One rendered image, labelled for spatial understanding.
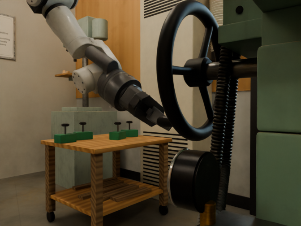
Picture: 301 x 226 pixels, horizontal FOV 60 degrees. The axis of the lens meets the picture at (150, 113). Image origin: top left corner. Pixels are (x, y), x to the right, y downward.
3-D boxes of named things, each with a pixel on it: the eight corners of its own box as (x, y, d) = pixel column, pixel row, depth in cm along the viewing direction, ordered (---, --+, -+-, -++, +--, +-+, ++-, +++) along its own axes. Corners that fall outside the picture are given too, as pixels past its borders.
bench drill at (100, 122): (89, 172, 298) (88, 32, 295) (125, 183, 255) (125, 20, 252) (48, 180, 263) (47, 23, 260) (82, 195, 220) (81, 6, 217)
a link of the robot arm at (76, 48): (92, 94, 70) (66, 55, 72) (119, 81, 75) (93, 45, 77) (98, 82, 65) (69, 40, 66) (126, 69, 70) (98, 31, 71)
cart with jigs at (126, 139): (117, 196, 218) (116, 119, 216) (172, 214, 180) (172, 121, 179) (40, 222, 168) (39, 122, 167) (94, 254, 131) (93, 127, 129)
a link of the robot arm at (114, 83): (148, 136, 65) (118, 111, 71) (172, 105, 65) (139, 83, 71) (123, 123, 54) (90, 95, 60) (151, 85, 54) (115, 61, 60)
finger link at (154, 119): (165, 132, 56) (146, 118, 59) (174, 120, 56) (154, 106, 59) (163, 131, 55) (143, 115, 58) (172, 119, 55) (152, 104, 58)
